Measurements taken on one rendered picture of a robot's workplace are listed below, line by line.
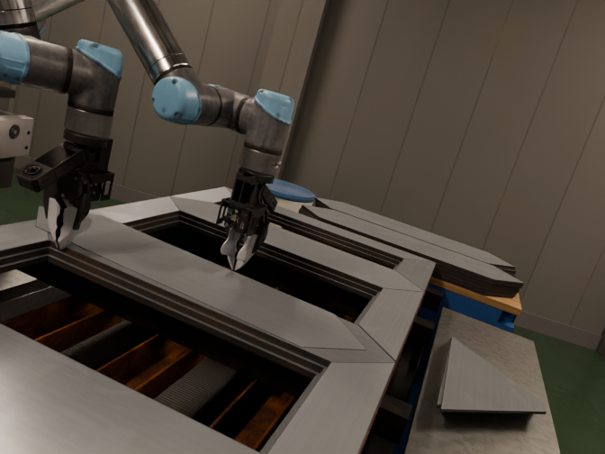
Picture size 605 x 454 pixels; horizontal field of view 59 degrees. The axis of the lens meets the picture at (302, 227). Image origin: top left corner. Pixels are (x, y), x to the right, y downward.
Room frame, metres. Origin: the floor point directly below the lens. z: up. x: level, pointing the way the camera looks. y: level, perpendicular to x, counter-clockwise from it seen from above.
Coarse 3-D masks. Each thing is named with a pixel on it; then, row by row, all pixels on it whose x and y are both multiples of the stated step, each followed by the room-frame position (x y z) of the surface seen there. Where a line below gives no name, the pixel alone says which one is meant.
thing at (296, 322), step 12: (300, 300) 0.97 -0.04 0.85; (276, 312) 0.88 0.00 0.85; (288, 312) 0.90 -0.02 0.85; (300, 312) 0.91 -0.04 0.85; (312, 312) 0.93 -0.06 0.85; (324, 312) 0.94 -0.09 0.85; (264, 324) 0.82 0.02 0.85; (276, 324) 0.83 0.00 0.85; (288, 324) 0.84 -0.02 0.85; (300, 324) 0.86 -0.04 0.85; (312, 324) 0.87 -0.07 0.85; (288, 336) 0.80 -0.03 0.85; (300, 336) 0.81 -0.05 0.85
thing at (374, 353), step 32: (128, 224) 1.13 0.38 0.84; (160, 224) 1.25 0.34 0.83; (192, 224) 1.32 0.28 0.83; (288, 224) 1.60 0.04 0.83; (0, 256) 0.81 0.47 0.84; (32, 256) 0.87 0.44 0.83; (64, 256) 0.89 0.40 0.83; (96, 256) 0.90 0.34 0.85; (288, 256) 1.25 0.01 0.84; (384, 256) 1.52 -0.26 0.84; (128, 288) 0.85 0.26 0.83; (160, 288) 0.84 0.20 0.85; (352, 288) 1.19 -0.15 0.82; (192, 320) 0.81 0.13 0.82; (224, 320) 0.81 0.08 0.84; (256, 352) 0.78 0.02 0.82; (288, 352) 0.77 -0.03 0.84; (320, 352) 0.78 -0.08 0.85; (352, 352) 0.81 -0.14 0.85; (384, 352) 0.85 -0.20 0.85; (288, 416) 0.62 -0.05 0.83
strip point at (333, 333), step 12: (324, 324) 0.89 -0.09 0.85; (336, 324) 0.90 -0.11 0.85; (312, 336) 0.83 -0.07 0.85; (324, 336) 0.84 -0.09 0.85; (336, 336) 0.85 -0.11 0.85; (348, 336) 0.87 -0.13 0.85; (324, 348) 0.80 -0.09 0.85; (336, 348) 0.81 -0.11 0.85; (348, 348) 0.82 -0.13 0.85; (360, 348) 0.83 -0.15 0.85
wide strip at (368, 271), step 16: (192, 208) 1.39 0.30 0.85; (208, 208) 1.43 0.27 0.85; (272, 240) 1.31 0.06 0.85; (288, 240) 1.35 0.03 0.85; (304, 240) 1.40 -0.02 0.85; (304, 256) 1.25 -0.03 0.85; (320, 256) 1.29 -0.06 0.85; (336, 256) 1.33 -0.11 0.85; (352, 256) 1.38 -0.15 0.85; (352, 272) 1.24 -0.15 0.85; (368, 272) 1.27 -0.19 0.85; (384, 272) 1.31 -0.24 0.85; (400, 288) 1.22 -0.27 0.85; (416, 288) 1.25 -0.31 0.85
